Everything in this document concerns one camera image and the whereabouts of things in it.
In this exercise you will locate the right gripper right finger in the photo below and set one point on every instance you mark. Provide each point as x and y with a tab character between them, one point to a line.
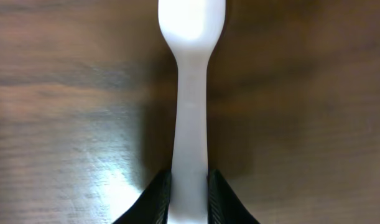
224	207

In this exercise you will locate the white fork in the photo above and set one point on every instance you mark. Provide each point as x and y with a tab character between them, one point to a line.
191	29

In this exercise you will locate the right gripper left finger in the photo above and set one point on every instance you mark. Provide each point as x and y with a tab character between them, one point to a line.
152	206

